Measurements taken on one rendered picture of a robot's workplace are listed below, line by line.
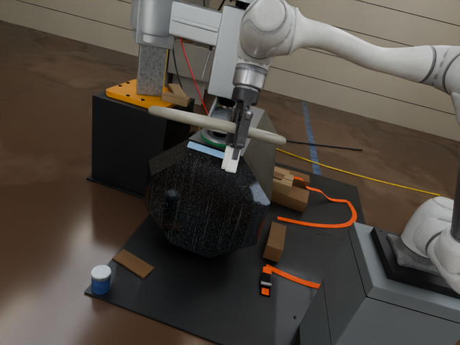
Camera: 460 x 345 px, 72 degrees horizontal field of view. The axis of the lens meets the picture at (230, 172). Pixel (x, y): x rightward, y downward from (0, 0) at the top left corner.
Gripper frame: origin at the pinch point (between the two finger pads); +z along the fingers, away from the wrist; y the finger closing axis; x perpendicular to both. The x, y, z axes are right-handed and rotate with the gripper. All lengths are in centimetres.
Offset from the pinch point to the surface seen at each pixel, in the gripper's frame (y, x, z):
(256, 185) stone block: 81, -44, 17
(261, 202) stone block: 79, -50, 26
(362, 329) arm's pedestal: 7, -72, 56
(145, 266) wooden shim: 104, 6, 83
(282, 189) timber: 169, -109, 28
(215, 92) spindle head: 76, -8, -28
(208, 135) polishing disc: 89, -12, -5
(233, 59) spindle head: 67, -11, -44
